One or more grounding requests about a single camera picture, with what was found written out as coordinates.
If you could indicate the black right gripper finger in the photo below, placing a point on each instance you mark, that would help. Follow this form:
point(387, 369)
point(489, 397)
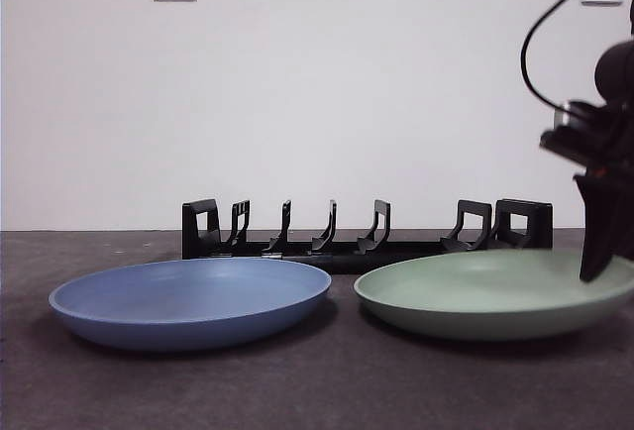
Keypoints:
point(602, 222)

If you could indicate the green plate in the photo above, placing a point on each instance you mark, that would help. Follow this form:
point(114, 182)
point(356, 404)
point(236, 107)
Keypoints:
point(470, 301)

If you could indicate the blue plate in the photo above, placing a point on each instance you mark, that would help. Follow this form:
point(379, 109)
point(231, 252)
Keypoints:
point(188, 311)

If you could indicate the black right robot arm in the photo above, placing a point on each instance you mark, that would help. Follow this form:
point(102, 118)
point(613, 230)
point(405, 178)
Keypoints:
point(616, 71)

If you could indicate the black plate rack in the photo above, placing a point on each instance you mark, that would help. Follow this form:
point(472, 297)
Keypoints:
point(540, 227)

